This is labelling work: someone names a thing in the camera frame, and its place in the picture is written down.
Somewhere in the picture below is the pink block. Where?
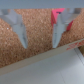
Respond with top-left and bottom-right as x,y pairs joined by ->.
50,8 -> 74,33

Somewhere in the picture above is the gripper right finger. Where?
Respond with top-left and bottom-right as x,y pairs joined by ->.
51,8 -> 82,49

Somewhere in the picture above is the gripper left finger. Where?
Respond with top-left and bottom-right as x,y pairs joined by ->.
0,8 -> 30,48

